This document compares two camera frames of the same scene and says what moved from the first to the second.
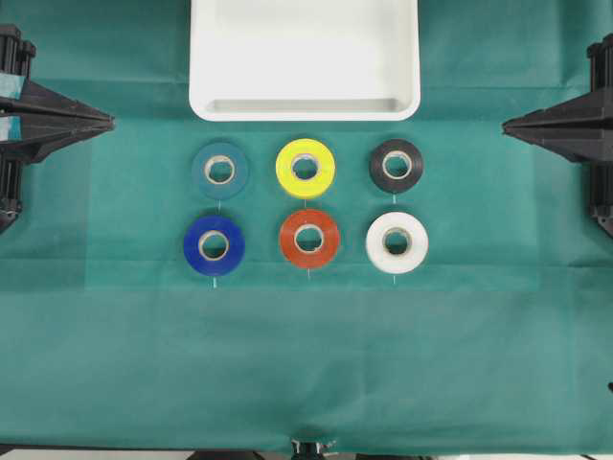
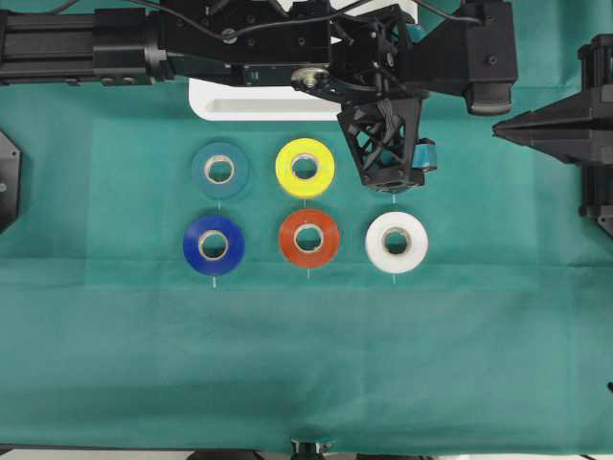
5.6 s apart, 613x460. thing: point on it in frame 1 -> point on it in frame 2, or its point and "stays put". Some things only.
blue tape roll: (215, 245) stays put
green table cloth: (433, 284) stays put
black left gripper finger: (38, 101) -> (383, 135)
